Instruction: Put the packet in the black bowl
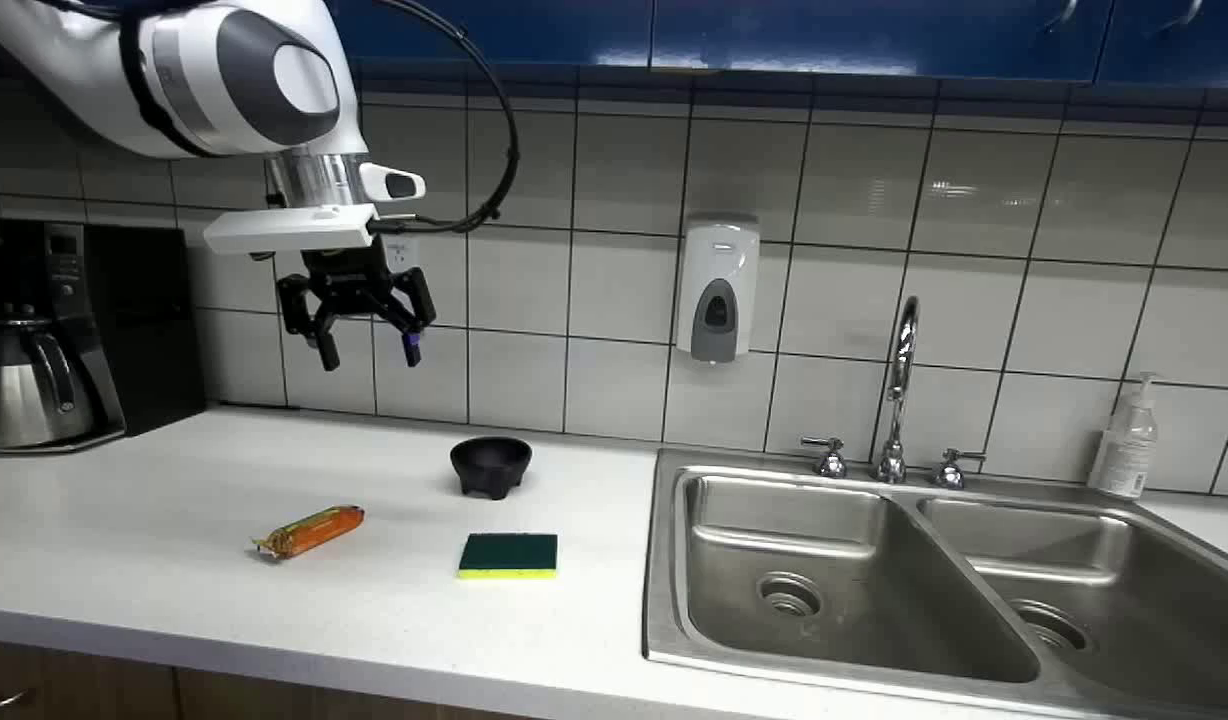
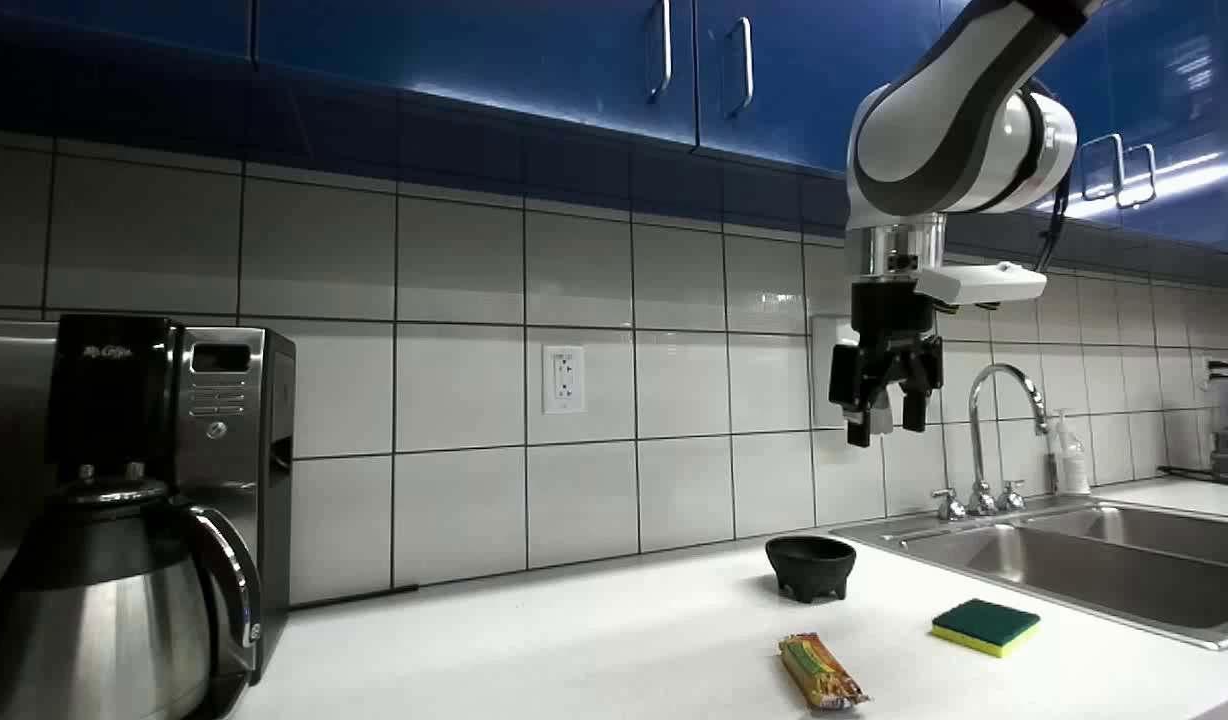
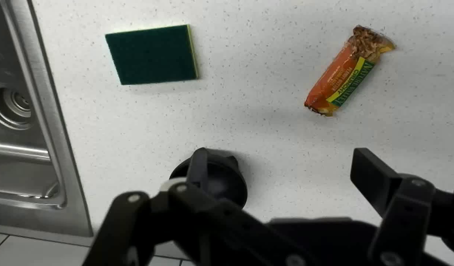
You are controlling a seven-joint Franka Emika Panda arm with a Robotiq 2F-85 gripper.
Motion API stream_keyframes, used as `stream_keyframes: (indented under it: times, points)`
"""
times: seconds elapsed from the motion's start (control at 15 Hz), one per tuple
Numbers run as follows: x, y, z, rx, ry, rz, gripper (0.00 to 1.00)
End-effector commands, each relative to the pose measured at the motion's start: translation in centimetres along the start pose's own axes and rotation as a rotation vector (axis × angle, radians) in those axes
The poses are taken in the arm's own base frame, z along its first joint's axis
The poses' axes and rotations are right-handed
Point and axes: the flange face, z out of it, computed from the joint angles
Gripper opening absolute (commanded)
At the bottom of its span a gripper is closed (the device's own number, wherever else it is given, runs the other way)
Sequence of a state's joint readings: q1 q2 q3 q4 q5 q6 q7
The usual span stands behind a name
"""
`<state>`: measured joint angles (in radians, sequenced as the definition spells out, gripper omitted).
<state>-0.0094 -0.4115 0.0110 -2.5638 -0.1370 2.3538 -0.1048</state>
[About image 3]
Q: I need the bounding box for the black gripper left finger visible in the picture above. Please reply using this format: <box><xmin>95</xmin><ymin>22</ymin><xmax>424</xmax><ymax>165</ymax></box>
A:
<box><xmin>81</xmin><ymin>146</ymin><xmax>307</xmax><ymax>266</ymax></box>

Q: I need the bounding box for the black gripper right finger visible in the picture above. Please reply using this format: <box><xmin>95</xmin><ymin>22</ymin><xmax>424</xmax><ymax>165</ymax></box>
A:
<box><xmin>348</xmin><ymin>146</ymin><xmax>454</xmax><ymax>266</ymax></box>

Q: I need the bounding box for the orange snack bar packet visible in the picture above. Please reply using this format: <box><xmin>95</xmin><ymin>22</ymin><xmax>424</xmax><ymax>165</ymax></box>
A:
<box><xmin>302</xmin><ymin>23</ymin><xmax>397</xmax><ymax>118</ymax></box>

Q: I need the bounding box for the small black bowl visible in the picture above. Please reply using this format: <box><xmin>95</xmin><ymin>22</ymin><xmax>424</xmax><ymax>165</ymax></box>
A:
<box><xmin>168</xmin><ymin>147</ymin><xmax>249</xmax><ymax>208</ymax></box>

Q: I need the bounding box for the stainless steel double sink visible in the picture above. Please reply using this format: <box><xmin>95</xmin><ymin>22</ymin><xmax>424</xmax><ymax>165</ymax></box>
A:
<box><xmin>0</xmin><ymin>0</ymin><xmax>94</xmax><ymax>238</ymax></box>

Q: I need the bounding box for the green and yellow sponge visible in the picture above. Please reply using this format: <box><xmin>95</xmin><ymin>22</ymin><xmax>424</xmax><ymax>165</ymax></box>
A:
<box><xmin>103</xmin><ymin>23</ymin><xmax>199</xmax><ymax>87</ymax></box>

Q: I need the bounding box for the round sink drain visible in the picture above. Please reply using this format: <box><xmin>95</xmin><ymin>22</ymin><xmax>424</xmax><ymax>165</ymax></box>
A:
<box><xmin>0</xmin><ymin>81</ymin><xmax>36</xmax><ymax>133</ymax></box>

